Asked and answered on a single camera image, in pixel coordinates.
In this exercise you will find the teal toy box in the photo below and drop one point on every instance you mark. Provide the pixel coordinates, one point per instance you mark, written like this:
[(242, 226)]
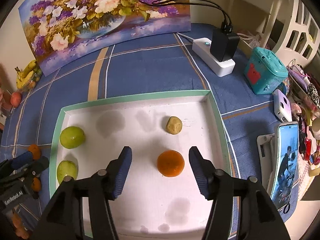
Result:
[(264, 71)]

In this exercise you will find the orange tangerine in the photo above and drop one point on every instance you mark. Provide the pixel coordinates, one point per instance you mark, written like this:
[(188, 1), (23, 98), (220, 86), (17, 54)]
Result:
[(36, 185), (35, 150), (170, 163)]

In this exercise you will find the green mango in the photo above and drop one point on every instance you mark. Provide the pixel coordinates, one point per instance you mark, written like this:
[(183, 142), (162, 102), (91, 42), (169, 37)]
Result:
[(72, 137), (66, 168)]

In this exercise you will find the clear plastic fruit container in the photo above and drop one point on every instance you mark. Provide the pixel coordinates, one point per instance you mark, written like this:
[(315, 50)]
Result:
[(33, 81)]

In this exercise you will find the person left hand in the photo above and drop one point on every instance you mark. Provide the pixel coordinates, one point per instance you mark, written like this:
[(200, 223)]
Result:
[(20, 230)]

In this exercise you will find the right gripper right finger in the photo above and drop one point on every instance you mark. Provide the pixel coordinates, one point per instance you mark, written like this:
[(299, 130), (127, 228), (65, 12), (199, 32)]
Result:
[(258, 216)]

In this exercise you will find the flower painting canvas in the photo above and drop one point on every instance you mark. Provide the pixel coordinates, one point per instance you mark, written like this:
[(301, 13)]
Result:
[(61, 31)]

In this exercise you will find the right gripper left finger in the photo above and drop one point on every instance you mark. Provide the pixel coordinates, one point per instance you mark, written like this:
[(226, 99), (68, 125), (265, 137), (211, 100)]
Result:
[(63, 218)]

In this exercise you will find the yellow banana bunch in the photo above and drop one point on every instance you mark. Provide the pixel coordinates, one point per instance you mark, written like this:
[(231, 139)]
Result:
[(23, 76)]

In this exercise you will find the white phone stand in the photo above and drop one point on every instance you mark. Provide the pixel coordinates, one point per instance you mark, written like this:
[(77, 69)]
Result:
[(265, 145)]

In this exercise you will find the white chair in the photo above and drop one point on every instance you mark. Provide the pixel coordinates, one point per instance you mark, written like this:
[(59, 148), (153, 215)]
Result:
[(287, 27)]

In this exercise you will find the blue plaid tablecloth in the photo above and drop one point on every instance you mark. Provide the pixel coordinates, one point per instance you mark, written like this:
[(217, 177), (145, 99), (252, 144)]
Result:
[(145, 65)]

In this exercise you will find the smartphone on stand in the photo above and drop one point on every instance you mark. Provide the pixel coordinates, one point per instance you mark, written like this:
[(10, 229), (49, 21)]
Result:
[(286, 146)]

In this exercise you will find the black power adapter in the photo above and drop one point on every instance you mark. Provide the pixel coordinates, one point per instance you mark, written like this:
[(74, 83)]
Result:
[(223, 46)]

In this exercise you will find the red apple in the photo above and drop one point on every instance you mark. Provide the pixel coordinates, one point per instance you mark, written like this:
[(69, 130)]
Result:
[(16, 99)]

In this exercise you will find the white power strip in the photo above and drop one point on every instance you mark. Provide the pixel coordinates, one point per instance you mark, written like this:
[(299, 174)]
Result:
[(201, 46)]

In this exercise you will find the cluttered accessory tray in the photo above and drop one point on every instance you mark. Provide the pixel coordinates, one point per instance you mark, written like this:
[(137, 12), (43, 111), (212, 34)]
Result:
[(304, 91)]

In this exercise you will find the purple white small device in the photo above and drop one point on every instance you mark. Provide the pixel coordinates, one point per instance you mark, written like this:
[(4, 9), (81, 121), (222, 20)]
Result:
[(282, 107)]

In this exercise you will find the small brown longan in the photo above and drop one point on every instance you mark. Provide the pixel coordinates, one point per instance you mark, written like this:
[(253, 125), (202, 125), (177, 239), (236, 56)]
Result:
[(174, 125)]

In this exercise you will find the white tray with green rim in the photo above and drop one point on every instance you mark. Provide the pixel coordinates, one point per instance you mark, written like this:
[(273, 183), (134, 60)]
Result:
[(151, 206)]

